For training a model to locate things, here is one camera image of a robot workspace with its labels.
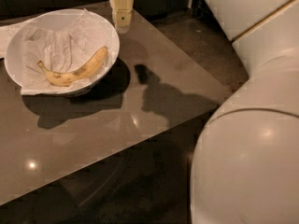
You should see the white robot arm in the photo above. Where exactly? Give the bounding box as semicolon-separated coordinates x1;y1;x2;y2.
190;0;299;224

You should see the white bowl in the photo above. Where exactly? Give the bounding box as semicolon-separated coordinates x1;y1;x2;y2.
3;9;120;95

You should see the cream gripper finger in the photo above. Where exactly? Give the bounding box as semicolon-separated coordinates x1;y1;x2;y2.
109;0;134;34

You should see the white paper under bowl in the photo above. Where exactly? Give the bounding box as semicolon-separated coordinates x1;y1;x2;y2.
0;19;31;59

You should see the white paper towel in bowl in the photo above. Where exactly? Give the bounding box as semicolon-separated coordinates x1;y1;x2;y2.
21;9;119;95

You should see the yellow banana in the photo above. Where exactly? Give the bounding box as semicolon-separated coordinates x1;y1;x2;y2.
37;46;108;87

